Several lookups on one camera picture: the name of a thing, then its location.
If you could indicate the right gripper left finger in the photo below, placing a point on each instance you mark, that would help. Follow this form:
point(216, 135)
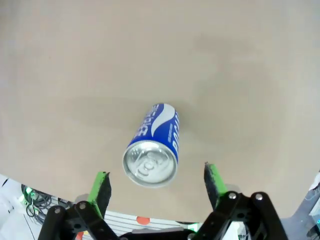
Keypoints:
point(98, 192)

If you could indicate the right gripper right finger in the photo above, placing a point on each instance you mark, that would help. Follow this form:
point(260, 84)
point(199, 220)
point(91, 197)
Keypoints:
point(216, 183)

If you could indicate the blue and white drink can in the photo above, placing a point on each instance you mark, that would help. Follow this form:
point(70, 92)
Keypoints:
point(160, 125)

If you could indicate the red emergency stop button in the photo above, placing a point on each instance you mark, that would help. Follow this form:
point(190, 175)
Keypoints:
point(143, 220)

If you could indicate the grey mounting plate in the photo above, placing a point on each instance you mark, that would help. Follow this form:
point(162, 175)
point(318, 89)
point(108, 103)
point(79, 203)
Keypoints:
point(305, 207)

